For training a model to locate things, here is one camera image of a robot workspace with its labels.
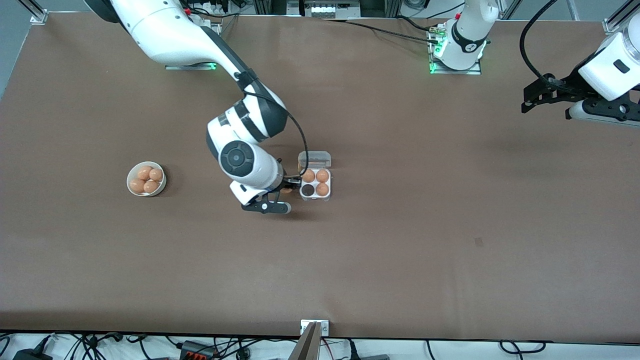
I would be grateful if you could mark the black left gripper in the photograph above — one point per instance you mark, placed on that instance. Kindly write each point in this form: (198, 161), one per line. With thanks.
(561, 87)

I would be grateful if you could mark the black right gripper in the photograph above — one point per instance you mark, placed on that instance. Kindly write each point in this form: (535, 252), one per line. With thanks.
(288, 182)

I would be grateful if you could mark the brown egg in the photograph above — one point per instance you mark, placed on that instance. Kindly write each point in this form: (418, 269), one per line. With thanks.
(137, 185)
(151, 186)
(145, 173)
(322, 189)
(322, 175)
(286, 190)
(308, 175)
(156, 174)

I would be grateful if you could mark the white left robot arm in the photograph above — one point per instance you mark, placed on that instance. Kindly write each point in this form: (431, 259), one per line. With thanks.
(610, 65)

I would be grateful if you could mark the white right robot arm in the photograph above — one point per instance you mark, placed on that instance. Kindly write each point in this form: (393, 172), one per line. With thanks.
(170, 30)

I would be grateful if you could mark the clear plastic egg box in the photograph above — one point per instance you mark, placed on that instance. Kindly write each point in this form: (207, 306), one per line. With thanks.
(315, 159)

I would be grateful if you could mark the black box orange connectors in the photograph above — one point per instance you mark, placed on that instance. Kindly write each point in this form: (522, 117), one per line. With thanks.
(192, 347)

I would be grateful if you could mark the white ceramic bowl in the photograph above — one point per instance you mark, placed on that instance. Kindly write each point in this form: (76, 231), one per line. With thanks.
(162, 186)

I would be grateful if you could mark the white power strip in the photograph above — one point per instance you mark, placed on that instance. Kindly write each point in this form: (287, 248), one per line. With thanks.
(215, 7)

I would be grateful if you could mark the black power adapter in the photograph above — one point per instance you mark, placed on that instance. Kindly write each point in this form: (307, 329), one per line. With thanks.
(30, 356)

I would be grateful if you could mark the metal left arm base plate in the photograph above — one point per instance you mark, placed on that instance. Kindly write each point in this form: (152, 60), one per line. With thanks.
(470, 71)

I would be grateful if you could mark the metal table corner bracket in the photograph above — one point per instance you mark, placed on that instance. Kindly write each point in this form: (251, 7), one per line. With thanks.
(40, 17)
(609, 24)

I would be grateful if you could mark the aluminium frame strut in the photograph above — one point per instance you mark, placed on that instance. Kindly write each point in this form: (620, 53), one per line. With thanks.
(622, 12)

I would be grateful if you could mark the small metal bracket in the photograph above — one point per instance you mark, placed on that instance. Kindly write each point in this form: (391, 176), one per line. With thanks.
(325, 327)

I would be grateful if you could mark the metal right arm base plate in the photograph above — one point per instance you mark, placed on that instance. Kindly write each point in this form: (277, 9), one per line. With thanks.
(200, 67)

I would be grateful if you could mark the aluminium camera mount profile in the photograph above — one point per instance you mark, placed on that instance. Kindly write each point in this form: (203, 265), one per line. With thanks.
(307, 347)

